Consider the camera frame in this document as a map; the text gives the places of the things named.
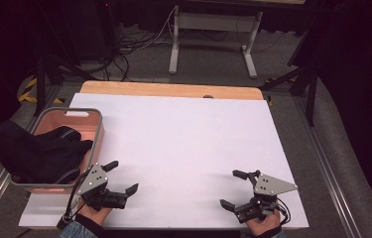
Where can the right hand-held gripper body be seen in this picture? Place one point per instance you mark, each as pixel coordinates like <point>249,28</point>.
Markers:
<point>269,185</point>

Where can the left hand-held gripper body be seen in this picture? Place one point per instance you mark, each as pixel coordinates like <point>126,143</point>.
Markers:
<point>93,180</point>

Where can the person's left hand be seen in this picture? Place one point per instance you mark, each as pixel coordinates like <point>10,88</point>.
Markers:
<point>95,214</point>

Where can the person's right hand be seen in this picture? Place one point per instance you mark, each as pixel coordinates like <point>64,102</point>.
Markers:
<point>262,226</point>

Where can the pink basket with grey rim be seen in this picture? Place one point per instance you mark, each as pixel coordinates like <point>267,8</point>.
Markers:
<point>84,124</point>

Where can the white table sheet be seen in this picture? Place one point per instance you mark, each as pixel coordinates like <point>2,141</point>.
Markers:
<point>186,142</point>

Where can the black cloth garment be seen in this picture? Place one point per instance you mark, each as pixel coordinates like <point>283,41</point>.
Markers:
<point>34,150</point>

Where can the black metal stand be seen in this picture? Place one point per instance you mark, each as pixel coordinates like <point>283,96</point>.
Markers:
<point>43,82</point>
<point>310,95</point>

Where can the yellow black hazard tape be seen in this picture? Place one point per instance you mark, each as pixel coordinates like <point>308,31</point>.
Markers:
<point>28,92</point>

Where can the white metal desk frame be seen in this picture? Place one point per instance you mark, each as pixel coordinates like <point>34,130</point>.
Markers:
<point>213,22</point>

